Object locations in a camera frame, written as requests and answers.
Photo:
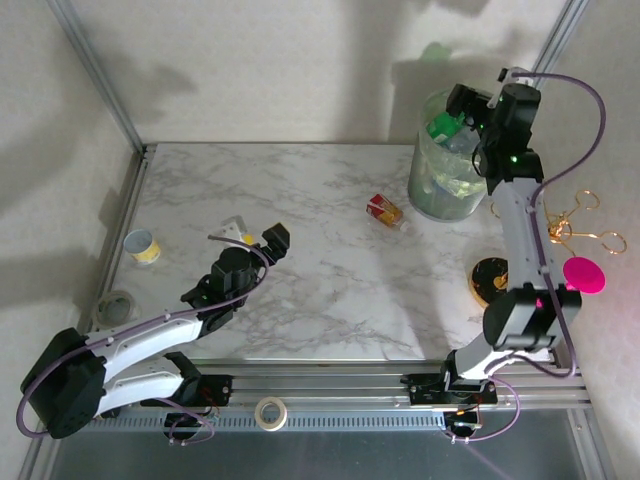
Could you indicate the clear bottle blue cap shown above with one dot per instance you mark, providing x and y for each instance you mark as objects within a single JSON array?
[{"x": 462, "y": 142}]

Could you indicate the green bottle yellow cap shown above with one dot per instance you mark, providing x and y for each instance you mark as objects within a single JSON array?
[{"x": 442, "y": 125}]

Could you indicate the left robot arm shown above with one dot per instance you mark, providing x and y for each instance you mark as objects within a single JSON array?
[{"x": 150, "y": 332}]

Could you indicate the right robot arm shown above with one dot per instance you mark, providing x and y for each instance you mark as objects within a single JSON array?
[{"x": 520, "y": 230}]

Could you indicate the translucent plastic bin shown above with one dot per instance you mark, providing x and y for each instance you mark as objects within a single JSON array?
[{"x": 425, "y": 200}]

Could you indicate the clear tape roll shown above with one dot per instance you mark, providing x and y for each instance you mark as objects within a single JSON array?
[{"x": 102, "y": 310}]

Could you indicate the red label tea bottle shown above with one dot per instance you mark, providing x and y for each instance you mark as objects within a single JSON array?
[{"x": 384, "y": 211}]

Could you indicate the masking tape roll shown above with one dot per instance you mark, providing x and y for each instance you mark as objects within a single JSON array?
[{"x": 257, "y": 412}]

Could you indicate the black plate gold rim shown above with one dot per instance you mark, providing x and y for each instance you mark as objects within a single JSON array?
[{"x": 487, "y": 280}]

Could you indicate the magenta plastic dish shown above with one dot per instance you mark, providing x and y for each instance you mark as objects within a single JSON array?
[{"x": 585, "y": 275}]

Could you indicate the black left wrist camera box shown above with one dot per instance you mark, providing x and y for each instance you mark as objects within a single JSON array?
[{"x": 276, "y": 242}]

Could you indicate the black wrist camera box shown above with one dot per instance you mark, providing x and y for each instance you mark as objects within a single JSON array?
[
  {"x": 467, "y": 100},
  {"x": 276, "y": 242}
]

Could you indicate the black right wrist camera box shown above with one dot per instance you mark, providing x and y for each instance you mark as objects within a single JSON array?
[{"x": 467, "y": 100}]

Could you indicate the aluminium frame post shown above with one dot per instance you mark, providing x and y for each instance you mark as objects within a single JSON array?
[
  {"x": 97, "y": 70},
  {"x": 556, "y": 40}
]

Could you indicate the aluminium side frame rail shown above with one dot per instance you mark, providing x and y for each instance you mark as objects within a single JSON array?
[{"x": 128, "y": 200}]

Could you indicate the aluminium front frame rail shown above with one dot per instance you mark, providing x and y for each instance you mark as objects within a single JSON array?
[{"x": 325, "y": 387}]

